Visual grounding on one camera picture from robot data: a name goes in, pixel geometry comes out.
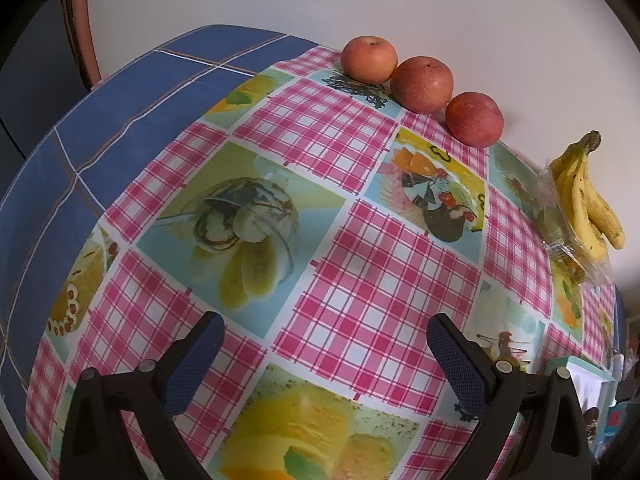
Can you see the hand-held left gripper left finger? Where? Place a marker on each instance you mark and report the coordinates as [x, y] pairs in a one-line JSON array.
[[192, 365]]

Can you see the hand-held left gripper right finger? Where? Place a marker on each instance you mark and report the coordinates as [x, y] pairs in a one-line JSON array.
[[457, 365]]

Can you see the teal and white tray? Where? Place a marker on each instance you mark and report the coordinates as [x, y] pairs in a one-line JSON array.
[[585, 375]]

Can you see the dark brown fruit piece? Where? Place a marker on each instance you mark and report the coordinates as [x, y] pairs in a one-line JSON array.
[[591, 417]]

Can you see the pink checked printed tablecloth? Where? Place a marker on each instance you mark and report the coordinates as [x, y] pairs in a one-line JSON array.
[[350, 260]]

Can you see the small blue box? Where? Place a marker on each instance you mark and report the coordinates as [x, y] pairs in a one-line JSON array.
[[616, 420]]

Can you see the clear plastic package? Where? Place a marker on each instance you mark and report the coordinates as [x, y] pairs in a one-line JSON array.
[[552, 220]]

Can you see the bunch of yellow bananas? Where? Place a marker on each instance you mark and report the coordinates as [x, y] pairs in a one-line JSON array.
[[590, 205]]

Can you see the red apple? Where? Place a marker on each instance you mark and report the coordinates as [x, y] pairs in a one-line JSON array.
[[421, 85], [474, 119], [369, 59]]

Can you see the blue striped cloth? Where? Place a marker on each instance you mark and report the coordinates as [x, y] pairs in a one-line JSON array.
[[125, 110]]

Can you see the reddish wooden chair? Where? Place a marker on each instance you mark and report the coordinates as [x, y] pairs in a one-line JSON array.
[[82, 35]]

